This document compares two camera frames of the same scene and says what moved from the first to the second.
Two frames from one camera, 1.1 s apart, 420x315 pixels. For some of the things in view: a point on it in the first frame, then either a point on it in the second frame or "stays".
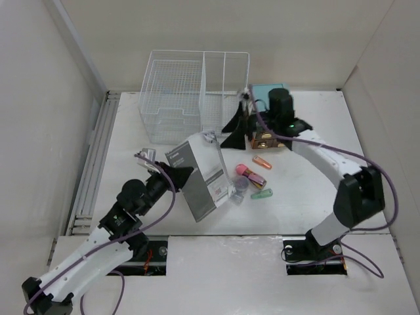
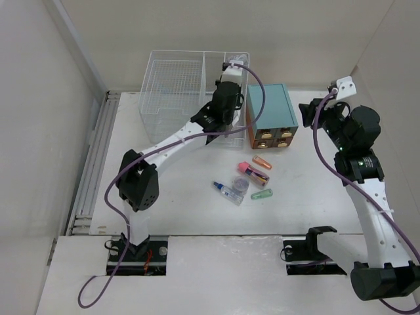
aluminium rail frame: [81, 222] stays
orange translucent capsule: [260, 161] stays
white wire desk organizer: [186, 94] stays
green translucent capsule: [263, 193] stays
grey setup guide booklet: [209, 184] -> [237, 59]
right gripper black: [236, 126] -> [308, 112]
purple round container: [241, 185] stays
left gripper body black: [156, 186] -> [228, 119]
